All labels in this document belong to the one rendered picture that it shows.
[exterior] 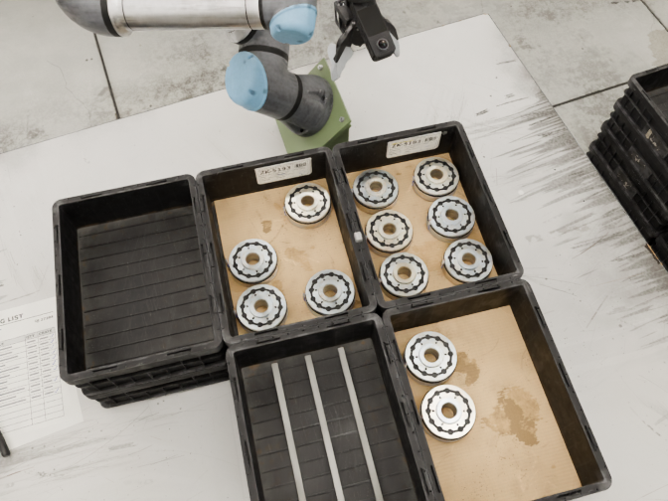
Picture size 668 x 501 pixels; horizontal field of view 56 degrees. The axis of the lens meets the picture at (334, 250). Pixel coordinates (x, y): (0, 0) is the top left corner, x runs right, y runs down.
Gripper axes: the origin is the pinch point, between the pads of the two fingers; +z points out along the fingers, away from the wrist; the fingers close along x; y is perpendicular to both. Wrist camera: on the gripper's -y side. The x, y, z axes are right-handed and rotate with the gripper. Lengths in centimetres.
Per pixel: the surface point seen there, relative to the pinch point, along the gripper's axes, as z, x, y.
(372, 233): 19.7, 11.2, -25.4
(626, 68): 109, -144, 48
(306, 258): 21.8, 26.3, -23.9
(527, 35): 106, -115, 82
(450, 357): 21, 9, -57
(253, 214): 20.7, 32.7, -8.8
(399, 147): 16.3, -3.0, -9.7
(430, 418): 21, 18, -66
